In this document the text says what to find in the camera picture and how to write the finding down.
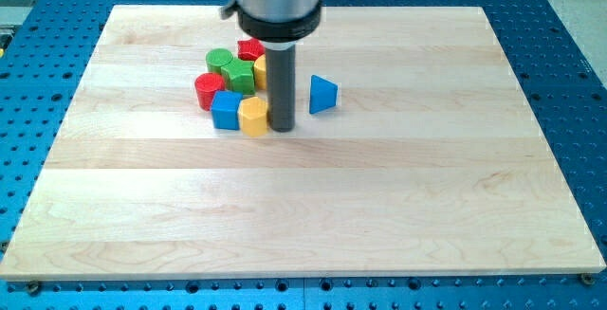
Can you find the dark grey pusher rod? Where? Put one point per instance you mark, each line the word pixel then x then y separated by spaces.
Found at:
pixel 280 60

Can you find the black flange ring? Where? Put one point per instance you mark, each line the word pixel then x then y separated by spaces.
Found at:
pixel 283 32

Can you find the yellow hexagon block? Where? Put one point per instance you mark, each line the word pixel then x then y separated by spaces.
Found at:
pixel 252 116

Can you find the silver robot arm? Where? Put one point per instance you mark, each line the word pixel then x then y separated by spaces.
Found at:
pixel 274 11

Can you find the blue cube block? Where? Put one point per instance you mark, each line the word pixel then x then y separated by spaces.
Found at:
pixel 225 105

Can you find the yellow round block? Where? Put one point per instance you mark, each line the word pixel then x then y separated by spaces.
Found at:
pixel 260 72

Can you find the red star block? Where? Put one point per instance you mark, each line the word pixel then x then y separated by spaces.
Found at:
pixel 250 49

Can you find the green star block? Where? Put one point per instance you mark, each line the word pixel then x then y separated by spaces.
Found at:
pixel 239 76

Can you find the blue triangle block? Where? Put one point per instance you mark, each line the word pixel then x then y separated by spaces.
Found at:
pixel 323 94

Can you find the green cylinder block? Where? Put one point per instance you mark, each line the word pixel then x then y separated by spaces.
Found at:
pixel 217 58

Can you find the red cylinder block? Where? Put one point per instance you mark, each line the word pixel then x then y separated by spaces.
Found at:
pixel 206 85

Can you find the wooden board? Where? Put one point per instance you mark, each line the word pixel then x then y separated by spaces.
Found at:
pixel 431 163

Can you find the left board clamp screw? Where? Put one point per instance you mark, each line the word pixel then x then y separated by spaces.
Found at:
pixel 33 287

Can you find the board clamp screw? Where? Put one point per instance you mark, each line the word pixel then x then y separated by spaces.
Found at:
pixel 587 279
pixel 33 287

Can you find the right board clamp screw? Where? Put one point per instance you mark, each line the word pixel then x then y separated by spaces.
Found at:
pixel 587 279

